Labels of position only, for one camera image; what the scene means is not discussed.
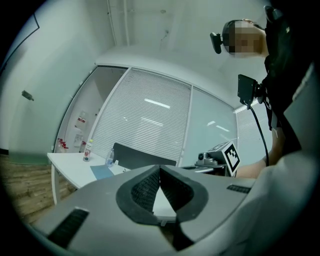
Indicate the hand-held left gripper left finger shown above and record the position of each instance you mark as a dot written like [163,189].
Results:
[130,200]

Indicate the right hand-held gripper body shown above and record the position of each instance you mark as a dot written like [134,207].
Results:
[231,156]

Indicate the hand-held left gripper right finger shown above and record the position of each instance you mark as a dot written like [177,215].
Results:
[190,197]

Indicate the blue notebook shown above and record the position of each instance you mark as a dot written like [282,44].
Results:
[101,172]

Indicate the person's right forearm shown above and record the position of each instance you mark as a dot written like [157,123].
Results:
[250,170]

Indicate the black monitor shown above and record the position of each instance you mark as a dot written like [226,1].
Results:
[142,157]

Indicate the clear water bottle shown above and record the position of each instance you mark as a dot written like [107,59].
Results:
[110,158]

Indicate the bottle with pale cap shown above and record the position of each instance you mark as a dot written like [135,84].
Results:
[88,152]

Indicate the white table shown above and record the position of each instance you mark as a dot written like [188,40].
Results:
[72,167]

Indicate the black chest-mounted box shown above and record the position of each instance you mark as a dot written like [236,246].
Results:
[246,88]

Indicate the red fire extinguishers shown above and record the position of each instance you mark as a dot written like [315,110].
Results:
[63,145]

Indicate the wide white window blind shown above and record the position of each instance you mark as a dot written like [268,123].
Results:
[147,112]

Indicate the glass door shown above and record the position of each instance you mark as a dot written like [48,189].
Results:
[85,110]

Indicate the person's head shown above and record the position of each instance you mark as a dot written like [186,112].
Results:
[247,40]

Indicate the white ceiling pipe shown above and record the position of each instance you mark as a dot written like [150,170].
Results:
[118,22]

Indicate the white wall dispenser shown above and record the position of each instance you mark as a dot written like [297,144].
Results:
[78,140]

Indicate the red and white wall sign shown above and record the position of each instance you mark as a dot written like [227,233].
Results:
[82,118]

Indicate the black head camera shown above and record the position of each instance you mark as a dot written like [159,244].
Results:
[216,42]

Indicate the small grey wall device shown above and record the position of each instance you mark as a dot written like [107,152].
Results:
[27,95]

